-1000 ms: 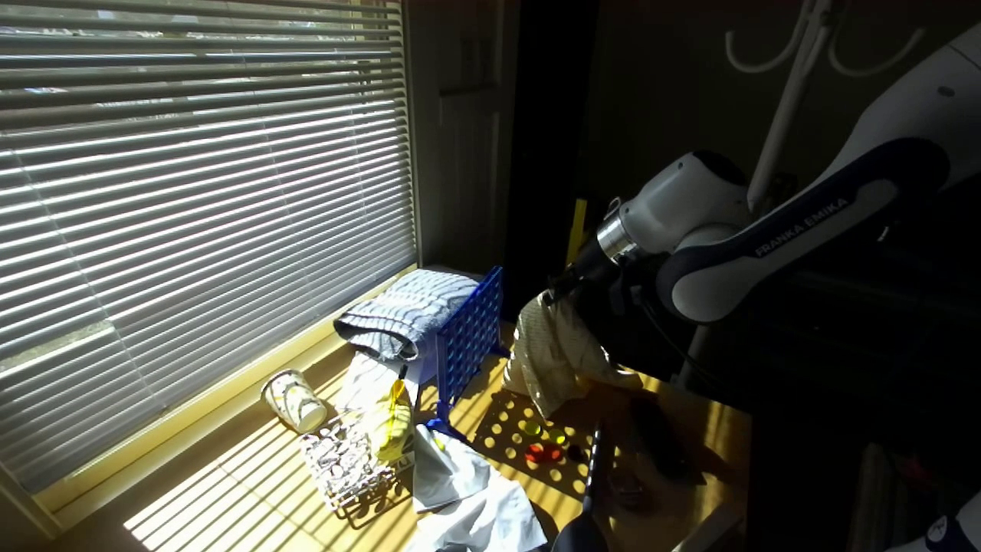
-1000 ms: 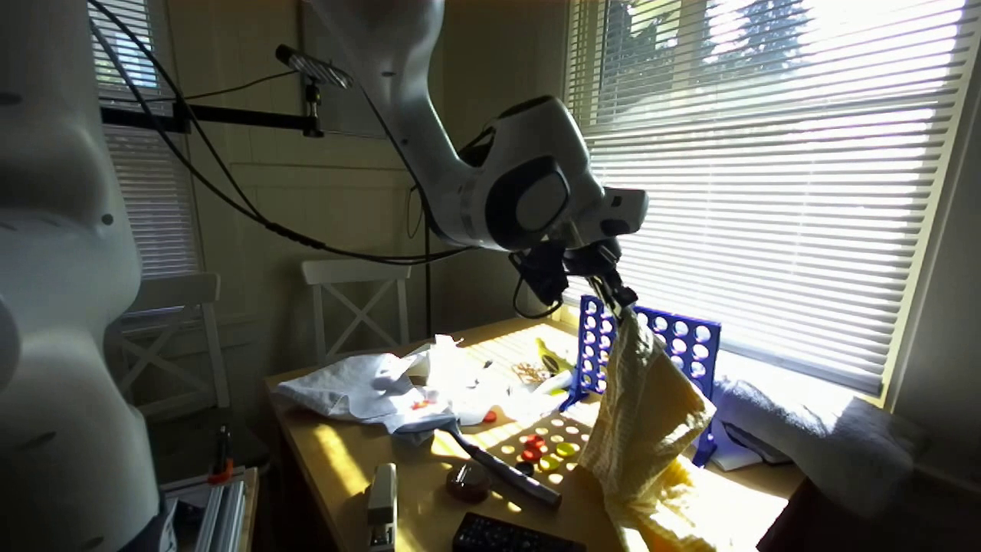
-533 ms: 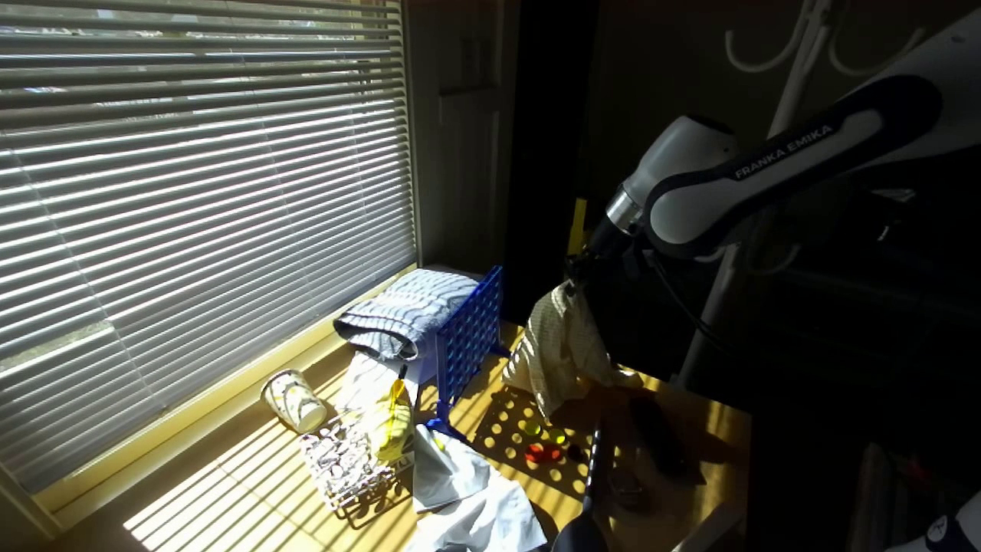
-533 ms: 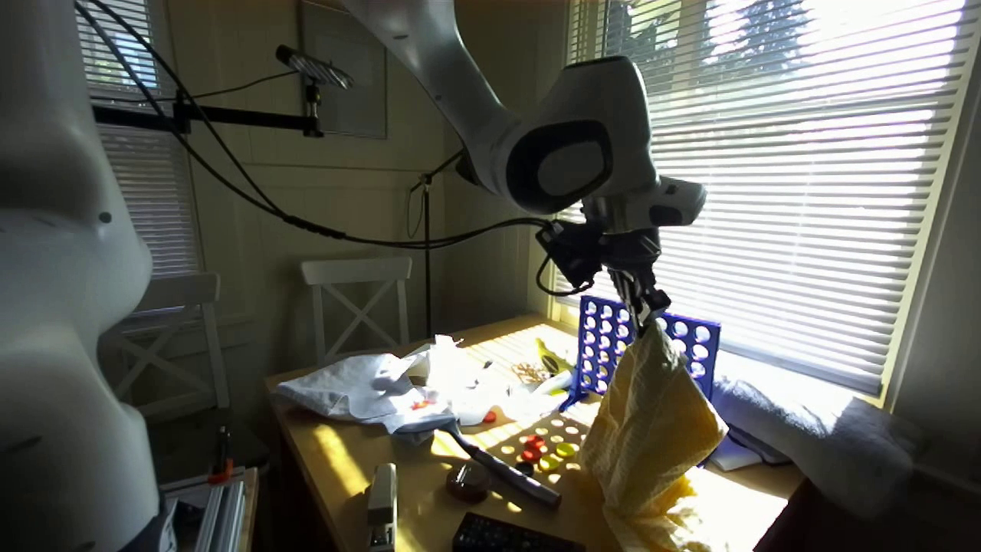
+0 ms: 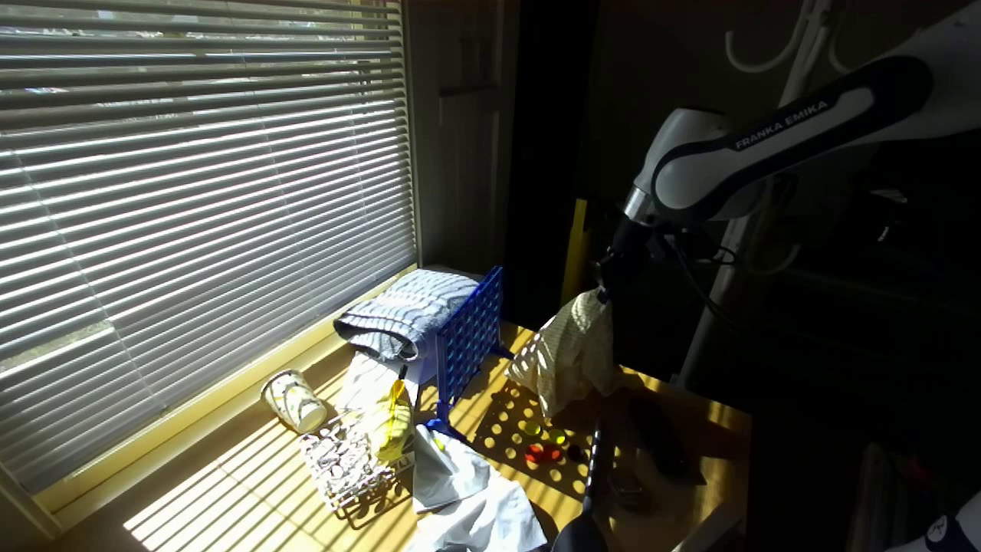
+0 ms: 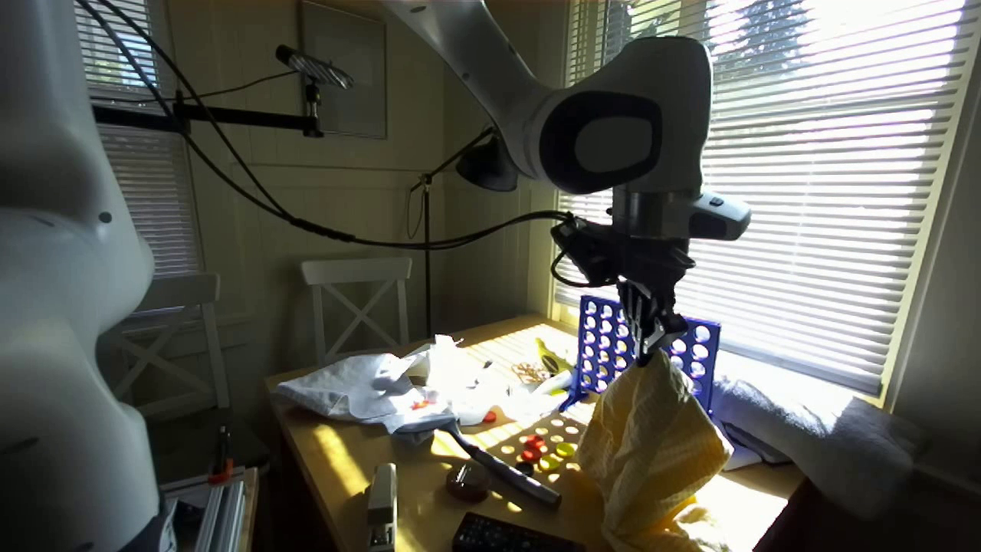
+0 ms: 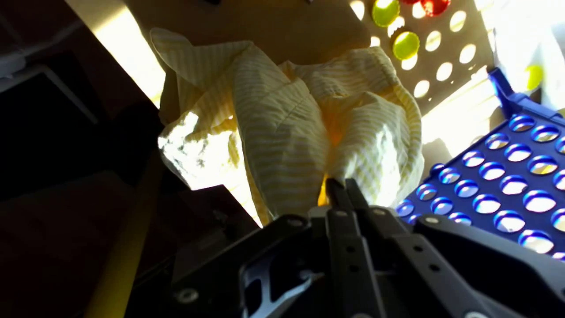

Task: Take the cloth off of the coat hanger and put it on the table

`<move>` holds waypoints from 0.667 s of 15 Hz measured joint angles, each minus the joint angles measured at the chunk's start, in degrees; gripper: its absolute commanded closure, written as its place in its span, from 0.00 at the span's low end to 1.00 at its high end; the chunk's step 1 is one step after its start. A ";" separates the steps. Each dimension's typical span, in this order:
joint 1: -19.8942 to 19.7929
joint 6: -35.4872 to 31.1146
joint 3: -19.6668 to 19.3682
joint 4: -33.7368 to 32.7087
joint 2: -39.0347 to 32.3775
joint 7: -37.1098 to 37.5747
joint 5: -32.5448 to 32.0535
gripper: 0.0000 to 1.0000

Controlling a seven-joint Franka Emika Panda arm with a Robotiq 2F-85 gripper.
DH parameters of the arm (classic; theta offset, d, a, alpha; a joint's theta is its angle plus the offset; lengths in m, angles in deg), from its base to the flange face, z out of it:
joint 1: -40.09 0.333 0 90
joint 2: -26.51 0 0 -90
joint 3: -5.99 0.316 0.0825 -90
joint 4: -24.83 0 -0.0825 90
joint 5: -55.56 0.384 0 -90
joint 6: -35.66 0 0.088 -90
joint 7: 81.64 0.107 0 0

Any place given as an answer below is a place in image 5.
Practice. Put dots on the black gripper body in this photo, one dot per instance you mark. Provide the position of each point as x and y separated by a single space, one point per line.
630 263

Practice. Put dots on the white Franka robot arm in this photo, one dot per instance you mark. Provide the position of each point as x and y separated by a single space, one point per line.
714 173

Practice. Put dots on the white coat hanger stand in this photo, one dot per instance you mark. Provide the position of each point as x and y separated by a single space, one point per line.
714 296

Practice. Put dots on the blue striped folded cloth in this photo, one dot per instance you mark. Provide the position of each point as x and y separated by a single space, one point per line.
410 309

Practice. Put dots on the crumpled white cloth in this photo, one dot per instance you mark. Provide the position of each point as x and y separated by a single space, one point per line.
479 509

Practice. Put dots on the yellow pole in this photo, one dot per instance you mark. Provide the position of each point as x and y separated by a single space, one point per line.
573 251

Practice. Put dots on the blue connect four grid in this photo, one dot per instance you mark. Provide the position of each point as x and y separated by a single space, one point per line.
470 340

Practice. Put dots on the red game disc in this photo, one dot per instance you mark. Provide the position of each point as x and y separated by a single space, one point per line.
557 454
533 453

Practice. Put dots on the yellow snack packet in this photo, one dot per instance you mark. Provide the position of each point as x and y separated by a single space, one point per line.
391 419

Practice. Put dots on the white cup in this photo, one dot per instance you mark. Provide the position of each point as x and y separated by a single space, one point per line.
296 401

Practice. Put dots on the large white window blinds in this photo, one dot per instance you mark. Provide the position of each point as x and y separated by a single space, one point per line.
204 205

